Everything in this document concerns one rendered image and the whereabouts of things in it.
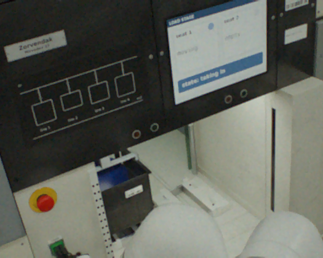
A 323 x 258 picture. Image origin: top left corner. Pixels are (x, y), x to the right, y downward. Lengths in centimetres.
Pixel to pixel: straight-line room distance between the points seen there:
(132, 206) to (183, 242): 93
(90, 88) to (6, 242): 40
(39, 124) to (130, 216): 67
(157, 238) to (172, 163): 136
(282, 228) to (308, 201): 92
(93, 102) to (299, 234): 57
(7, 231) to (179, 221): 55
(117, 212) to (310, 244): 97
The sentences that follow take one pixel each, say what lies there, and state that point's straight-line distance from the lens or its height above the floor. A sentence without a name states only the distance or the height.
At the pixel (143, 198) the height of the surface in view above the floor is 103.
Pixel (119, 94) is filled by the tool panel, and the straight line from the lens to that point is 115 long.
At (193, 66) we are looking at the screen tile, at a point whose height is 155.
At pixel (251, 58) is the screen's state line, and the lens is 134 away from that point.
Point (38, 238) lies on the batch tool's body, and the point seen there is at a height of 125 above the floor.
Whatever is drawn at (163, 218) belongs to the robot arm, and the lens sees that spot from 75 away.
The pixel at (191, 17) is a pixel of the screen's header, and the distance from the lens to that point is 119.
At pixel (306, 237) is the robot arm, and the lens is 77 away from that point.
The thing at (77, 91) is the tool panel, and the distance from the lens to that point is 111.
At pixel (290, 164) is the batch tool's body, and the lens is 152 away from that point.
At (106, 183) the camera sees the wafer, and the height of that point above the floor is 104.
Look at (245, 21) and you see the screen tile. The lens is 129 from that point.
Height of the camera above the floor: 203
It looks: 33 degrees down
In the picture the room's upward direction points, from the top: 8 degrees counter-clockwise
